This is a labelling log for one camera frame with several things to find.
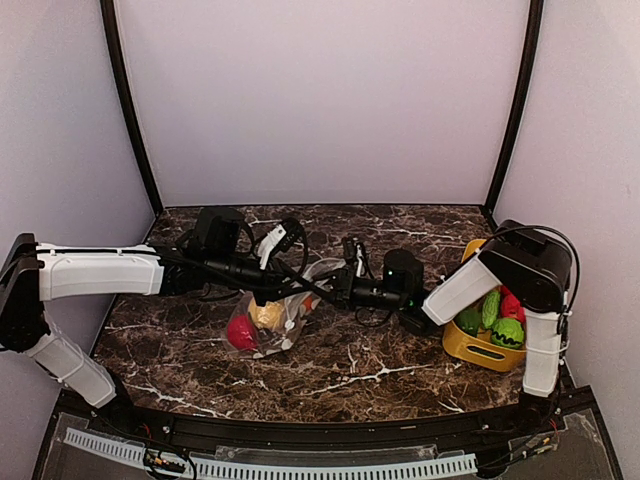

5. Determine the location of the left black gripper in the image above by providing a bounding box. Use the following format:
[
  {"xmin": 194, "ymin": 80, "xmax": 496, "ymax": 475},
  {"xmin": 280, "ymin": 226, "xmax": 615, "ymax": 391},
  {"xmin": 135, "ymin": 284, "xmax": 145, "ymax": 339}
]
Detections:
[{"xmin": 206, "ymin": 251, "xmax": 312, "ymax": 308}]

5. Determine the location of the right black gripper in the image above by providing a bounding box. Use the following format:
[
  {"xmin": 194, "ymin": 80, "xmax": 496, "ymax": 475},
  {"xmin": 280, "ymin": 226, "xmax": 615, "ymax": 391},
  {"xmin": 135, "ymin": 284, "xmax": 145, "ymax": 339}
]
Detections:
[{"xmin": 309, "ymin": 267, "xmax": 406, "ymax": 311}]

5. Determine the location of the yellow fake lemon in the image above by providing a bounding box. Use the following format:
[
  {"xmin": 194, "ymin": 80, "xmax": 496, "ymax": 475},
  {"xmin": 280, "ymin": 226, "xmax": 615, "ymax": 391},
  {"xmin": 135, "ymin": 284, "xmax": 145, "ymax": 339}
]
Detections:
[{"xmin": 248, "ymin": 299, "xmax": 287, "ymax": 331}]

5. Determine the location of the clear polka dot zip bag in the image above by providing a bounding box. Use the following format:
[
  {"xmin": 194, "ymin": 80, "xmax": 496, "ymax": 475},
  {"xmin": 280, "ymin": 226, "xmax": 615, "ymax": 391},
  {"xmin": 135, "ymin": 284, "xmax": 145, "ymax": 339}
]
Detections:
[{"xmin": 224, "ymin": 257, "xmax": 346, "ymax": 360}]

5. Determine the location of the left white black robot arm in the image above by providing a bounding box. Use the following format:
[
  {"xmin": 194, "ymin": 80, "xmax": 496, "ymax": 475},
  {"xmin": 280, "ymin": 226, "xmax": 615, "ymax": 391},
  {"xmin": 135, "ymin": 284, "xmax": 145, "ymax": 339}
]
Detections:
[{"xmin": 1, "ymin": 207, "xmax": 308, "ymax": 436}]

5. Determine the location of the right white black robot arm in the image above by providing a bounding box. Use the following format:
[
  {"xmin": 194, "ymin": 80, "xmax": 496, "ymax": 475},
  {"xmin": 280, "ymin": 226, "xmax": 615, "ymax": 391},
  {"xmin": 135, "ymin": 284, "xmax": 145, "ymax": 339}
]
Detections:
[{"xmin": 326, "ymin": 220, "xmax": 580, "ymax": 434}]

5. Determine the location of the green fake bell pepper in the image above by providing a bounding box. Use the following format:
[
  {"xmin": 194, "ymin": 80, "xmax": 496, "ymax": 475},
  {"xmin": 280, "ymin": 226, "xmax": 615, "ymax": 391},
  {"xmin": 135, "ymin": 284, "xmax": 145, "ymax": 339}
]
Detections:
[{"xmin": 455, "ymin": 308, "xmax": 482, "ymax": 337}]

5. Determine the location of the red fake apple in bag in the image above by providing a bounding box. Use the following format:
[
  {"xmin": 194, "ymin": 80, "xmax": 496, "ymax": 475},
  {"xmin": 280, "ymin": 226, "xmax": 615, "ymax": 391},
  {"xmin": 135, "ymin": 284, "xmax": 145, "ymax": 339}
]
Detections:
[{"xmin": 226, "ymin": 314, "xmax": 258, "ymax": 351}]

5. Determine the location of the green fake bitter gourd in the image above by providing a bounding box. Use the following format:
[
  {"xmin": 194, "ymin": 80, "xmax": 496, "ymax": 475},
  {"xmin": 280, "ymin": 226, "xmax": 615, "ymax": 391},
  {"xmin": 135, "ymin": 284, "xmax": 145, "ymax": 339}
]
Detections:
[{"xmin": 481, "ymin": 290, "xmax": 501, "ymax": 330}]

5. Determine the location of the green fake watermelon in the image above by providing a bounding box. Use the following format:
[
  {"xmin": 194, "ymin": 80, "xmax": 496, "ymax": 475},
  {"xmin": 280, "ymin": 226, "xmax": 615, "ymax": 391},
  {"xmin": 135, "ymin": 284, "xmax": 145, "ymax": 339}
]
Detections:
[{"xmin": 490, "ymin": 318, "xmax": 525, "ymax": 350}]

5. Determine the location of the yellow plastic basket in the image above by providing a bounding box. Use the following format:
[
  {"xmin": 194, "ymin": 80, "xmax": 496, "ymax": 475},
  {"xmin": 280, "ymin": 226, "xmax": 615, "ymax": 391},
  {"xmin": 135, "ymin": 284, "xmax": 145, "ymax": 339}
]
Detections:
[{"xmin": 441, "ymin": 238, "xmax": 529, "ymax": 372}]

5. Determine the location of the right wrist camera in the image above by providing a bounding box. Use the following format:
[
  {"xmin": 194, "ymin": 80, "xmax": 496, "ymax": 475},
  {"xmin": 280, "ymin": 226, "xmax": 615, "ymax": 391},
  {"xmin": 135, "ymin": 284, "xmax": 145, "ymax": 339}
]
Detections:
[{"xmin": 342, "ymin": 237, "xmax": 373, "ymax": 278}]

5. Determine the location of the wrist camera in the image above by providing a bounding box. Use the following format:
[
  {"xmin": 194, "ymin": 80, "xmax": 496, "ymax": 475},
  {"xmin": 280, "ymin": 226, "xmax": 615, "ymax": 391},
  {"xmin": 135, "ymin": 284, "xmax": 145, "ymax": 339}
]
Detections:
[
  {"xmin": 257, "ymin": 218, "xmax": 303, "ymax": 270},
  {"xmin": 342, "ymin": 237, "xmax": 373, "ymax": 278}
]

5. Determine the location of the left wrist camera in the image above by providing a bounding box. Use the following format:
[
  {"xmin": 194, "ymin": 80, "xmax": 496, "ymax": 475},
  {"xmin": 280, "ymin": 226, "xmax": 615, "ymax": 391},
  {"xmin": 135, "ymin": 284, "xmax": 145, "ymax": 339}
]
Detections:
[{"xmin": 257, "ymin": 218, "xmax": 303, "ymax": 270}]

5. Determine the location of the white slotted cable duct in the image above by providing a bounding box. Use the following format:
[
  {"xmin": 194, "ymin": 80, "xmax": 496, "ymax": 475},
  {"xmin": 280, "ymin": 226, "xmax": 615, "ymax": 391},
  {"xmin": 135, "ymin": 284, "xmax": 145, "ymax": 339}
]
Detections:
[{"xmin": 63, "ymin": 427, "xmax": 478, "ymax": 480}]

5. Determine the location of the black front rail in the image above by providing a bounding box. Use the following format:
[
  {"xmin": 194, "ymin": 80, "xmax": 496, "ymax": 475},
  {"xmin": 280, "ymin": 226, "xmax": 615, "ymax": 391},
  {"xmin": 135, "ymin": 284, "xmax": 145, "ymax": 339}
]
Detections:
[{"xmin": 59, "ymin": 387, "xmax": 596, "ymax": 454}]

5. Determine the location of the left black frame post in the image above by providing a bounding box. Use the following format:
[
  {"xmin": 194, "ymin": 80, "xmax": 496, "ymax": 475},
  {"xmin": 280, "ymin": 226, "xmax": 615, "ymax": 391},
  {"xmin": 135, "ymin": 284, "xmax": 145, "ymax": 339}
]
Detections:
[{"xmin": 99, "ymin": 0, "xmax": 164, "ymax": 217}]

